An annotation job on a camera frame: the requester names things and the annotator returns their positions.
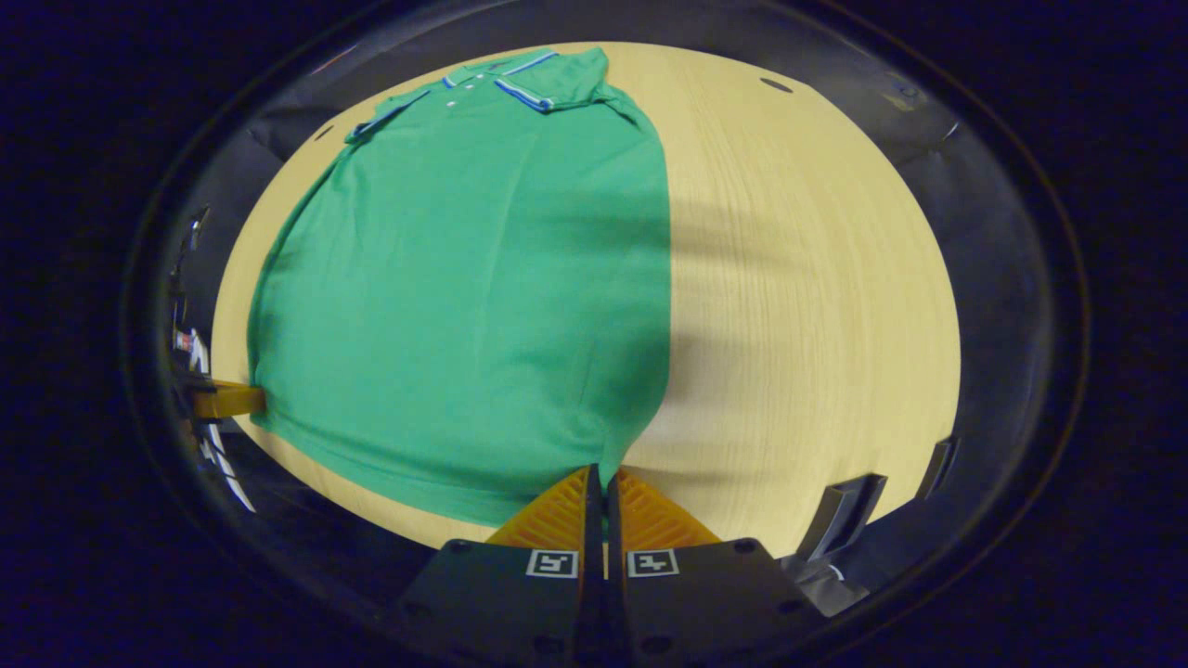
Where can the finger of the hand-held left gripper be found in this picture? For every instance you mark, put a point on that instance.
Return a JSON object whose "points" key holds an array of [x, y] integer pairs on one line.
{"points": [[230, 400]]}

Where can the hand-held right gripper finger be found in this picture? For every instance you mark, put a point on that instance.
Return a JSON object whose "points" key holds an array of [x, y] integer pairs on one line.
{"points": [[613, 547], [592, 529]]}

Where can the green T-shirt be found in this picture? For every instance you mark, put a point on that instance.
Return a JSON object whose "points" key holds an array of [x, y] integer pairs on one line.
{"points": [[464, 297]]}

